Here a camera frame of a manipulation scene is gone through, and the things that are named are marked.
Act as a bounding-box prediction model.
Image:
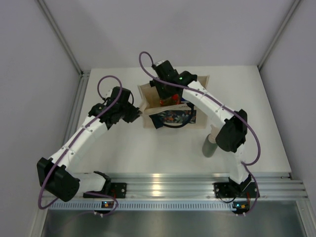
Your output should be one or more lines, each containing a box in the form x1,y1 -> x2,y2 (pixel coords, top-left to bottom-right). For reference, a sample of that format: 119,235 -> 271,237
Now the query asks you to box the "yellow bottle red cap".
172,94 -> 181,105
159,97 -> 173,107

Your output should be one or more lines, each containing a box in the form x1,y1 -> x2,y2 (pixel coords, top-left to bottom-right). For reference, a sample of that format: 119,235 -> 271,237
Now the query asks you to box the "beige canvas tote bag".
138,75 -> 209,129

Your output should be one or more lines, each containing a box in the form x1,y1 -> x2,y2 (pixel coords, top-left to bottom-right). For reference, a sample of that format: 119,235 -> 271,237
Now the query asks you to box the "green pump bottle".
202,125 -> 219,158

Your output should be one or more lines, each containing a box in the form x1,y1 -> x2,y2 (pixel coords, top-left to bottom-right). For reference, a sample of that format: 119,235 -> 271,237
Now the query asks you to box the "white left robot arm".
37,86 -> 141,202

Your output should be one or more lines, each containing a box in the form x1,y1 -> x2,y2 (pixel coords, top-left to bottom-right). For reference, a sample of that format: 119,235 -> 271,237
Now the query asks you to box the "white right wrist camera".
154,60 -> 165,67

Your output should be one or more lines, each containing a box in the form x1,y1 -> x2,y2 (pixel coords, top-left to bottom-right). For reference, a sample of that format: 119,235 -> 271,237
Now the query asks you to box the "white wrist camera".
154,60 -> 165,67
104,89 -> 113,100

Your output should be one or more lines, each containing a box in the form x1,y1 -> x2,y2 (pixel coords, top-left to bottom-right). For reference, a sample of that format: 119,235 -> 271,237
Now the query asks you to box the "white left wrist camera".
104,89 -> 113,100

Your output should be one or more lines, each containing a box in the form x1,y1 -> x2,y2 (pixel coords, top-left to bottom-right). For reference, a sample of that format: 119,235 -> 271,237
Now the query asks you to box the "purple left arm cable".
37,75 -> 123,218

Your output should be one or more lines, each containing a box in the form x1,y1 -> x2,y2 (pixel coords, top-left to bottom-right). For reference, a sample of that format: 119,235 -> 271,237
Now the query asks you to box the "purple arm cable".
138,51 -> 262,217
37,75 -> 123,218

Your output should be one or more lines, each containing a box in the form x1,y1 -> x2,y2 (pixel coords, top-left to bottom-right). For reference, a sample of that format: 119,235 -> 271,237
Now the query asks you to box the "left aluminium frame post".
35,0 -> 83,76

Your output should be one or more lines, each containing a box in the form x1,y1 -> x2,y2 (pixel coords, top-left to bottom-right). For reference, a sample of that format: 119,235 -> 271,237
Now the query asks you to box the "aluminium frame post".
35,0 -> 83,76
257,0 -> 304,72

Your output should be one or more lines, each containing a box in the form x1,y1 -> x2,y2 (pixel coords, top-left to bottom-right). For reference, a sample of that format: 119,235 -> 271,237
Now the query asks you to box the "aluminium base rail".
110,173 -> 308,200

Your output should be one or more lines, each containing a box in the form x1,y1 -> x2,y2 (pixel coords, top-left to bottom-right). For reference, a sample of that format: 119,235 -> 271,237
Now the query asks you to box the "white slotted cable duct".
49,200 -> 247,211

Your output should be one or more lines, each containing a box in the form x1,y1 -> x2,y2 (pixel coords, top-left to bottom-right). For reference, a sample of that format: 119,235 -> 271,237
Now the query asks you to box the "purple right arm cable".
138,51 -> 262,217

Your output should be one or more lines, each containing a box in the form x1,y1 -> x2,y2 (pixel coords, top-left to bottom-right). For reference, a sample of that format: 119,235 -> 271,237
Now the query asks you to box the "right aluminium frame post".
257,0 -> 304,72

